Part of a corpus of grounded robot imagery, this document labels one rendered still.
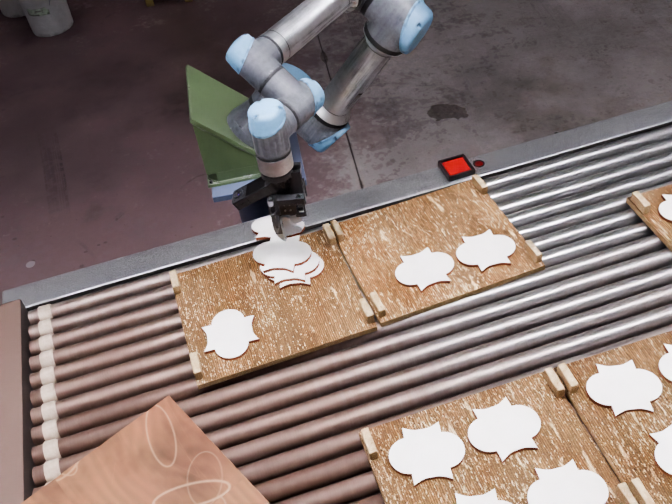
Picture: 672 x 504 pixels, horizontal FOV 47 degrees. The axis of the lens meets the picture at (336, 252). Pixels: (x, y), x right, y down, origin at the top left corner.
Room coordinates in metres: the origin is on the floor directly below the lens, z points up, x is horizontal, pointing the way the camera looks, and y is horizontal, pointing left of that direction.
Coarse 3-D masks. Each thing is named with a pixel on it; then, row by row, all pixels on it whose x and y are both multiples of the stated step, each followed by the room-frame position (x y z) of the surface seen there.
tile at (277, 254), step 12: (276, 240) 1.39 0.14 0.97; (288, 240) 1.38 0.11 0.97; (264, 252) 1.35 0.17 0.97; (276, 252) 1.35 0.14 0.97; (288, 252) 1.34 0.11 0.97; (300, 252) 1.33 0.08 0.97; (264, 264) 1.31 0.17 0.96; (276, 264) 1.31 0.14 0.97; (288, 264) 1.30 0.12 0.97; (300, 264) 1.30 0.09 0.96
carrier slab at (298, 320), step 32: (320, 256) 1.34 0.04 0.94; (192, 288) 1.30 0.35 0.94; (224, 288) 1.28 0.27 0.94; (256, 288) 1.27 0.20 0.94; (288, 288) 1.25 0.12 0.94; (320, 288) 1.24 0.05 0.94; (352, 288) 1.22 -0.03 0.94; (192, 320) 1.20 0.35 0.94; (256, 320) 1.17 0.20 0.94; (288, 320) 1.15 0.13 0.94; (320, 320) 1.14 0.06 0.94; (352, 320) 1.12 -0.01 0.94; (192, 352) 1.10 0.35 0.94; (256, 352) 1.07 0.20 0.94; (288, 352) 1.06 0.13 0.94
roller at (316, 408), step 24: (600, 312) 1.06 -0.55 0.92; (624, 312) 1.05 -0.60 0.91; (528, 336) 1.02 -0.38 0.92; (552, 336) 1.02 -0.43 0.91; (456, 360) 0.99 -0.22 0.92; (480, 360) 0.99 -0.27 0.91; (360, 384) 0.96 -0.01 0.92; (384, 384) 0.95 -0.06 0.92; (408, 384) 0.95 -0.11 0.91; (288, 408) 0.93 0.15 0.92; (312, 408) 0.92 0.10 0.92; (336, 408) 0.92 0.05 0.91; (216, 432) 0.90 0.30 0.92; (240, 432) 0.89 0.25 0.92; (264, 432) 0.89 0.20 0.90
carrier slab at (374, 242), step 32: (448, 192) 1.50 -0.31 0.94; (352, 224) 1.44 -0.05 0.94; (384, 224) 1.42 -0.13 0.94; (416, 224) 1.40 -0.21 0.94; (448, 224) 1.38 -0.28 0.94; (480, 224) 1.37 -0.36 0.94; (512, 224) 1.35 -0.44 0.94; (352, 256) 1.32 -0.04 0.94; (384, 256) 1.31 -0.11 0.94; (512, 256) 1.25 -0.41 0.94; (384, 288) 1.21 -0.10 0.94; (416, 288) 1.19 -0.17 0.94; (448, 288) 1.18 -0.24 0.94; (480, 288) 1.16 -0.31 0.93; (384, 320) 1.11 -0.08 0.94
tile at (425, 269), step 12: (420, 252) 1.29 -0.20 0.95; (408, 264) 1.26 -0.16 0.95; (420, 264) 1.25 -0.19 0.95; (432, 264) 1.25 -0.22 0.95; (444, 264) 1.24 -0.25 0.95; (396, 276) 1.23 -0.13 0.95; (408, 276) 1.22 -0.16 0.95; (420, 276) 1.22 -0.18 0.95; (432, 276) 1.21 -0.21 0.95; (444, 276) 1.21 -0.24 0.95; (420, 288) 1.18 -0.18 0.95
